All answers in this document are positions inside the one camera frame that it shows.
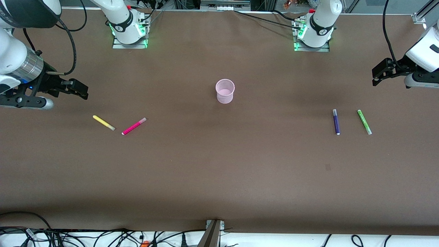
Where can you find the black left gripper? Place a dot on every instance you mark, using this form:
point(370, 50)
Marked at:
point(400, 66)

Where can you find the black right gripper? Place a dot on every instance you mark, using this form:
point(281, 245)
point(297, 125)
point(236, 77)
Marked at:
point(48, 83)

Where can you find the pink marker pen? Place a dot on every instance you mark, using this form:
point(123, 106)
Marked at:
point(133, 126)

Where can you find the purple marker pen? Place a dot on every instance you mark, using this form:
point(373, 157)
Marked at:
point(336, 122)

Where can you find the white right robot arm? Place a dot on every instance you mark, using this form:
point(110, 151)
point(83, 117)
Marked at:
point(10, 51)

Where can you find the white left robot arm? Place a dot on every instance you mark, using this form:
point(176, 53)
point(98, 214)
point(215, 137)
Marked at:
point(425, 51)

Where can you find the yellow marker pen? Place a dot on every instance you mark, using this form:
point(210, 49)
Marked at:
point(103, 122)

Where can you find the green marker pen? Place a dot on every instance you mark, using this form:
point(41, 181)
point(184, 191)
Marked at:
point(364, 122)

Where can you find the pink plastic cup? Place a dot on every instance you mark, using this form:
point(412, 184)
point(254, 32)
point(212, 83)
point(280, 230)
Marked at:
point(225, 92)

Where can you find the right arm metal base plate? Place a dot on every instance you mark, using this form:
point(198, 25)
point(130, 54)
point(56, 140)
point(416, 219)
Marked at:
point(118, 45)

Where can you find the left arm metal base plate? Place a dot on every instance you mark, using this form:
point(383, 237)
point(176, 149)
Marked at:
point(324, 49)

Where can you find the aluminium frame profile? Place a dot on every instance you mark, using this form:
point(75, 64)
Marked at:
point(423, 13)

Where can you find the metal table frame bracket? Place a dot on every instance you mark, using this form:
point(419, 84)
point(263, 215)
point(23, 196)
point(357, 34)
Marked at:
point(211, 235)

